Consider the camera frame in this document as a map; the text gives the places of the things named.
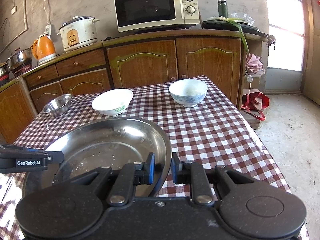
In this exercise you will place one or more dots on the white bowl green mark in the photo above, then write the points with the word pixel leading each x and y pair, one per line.
pixel 112 102

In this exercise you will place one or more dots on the steel pan wooden lid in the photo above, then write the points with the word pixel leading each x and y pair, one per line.
pixel 4 69

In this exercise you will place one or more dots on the red induction cooker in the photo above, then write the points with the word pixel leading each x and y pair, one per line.
pixel 21 69

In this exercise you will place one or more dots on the black red stove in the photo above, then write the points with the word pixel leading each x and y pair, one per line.
pixel 4 79

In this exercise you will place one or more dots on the black tray with greens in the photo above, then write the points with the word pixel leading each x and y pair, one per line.
pixel 232 24

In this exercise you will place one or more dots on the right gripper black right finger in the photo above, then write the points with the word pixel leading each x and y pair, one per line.
pixel 246 208

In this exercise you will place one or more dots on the red bag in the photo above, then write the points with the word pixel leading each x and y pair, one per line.
pixel 254 104

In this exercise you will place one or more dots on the small steel bowl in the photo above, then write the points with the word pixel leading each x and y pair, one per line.
pixel 58 106

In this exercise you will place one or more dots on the white bowl blue pattern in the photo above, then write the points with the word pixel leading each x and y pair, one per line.
pixel 188 92

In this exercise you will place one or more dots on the large steel basin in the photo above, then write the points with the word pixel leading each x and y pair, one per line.
pixel 111 142

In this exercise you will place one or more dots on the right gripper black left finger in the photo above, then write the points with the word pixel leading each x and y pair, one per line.
pixel 74 209

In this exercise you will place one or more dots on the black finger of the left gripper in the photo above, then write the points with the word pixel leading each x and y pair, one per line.
pixel 17 152

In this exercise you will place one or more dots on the wooden right cabinet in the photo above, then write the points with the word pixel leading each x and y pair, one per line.
pixel 163 56

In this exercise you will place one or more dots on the white microwave oven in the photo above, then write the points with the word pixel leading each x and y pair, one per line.
pixel 133 15

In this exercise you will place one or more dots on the orange electric kettle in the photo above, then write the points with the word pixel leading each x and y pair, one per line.
pixel 43 49

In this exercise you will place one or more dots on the brown checkered tablecloth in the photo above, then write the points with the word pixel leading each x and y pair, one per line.
pixel 212 133

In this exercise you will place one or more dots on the white rice cooker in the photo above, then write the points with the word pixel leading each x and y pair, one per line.
pixel 78 32

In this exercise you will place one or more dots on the steel pot with lid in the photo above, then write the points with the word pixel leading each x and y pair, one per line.
pixel 20 58

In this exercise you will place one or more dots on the wooden drawer cabinet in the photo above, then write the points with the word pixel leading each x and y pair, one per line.
pixel 83 72

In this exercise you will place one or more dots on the wooden corner cabinet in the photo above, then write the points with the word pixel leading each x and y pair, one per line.
pixel 16 109

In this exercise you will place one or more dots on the green thermos flask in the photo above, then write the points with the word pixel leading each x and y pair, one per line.
pixel 222 8

